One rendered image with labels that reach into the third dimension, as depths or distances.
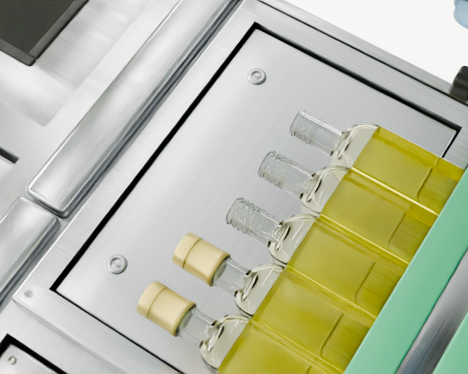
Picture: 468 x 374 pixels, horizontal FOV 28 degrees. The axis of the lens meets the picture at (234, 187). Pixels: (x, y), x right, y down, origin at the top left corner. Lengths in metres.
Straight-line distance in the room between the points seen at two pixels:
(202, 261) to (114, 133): 0.28
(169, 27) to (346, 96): 0.23
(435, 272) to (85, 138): 0.50
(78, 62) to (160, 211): 0.26
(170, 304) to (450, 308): 0.26
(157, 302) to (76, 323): 0.17
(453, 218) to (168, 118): 0.44
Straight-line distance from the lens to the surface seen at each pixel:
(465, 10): 0.49
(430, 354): 0.71
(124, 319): 0.99
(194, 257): 0.86
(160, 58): 1.14
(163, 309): 0.84
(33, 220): 1.06
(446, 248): 0.74
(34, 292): 1.01
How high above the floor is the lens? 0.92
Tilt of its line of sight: 15 degrees up
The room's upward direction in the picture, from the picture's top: 60 degrees counter-clockwise
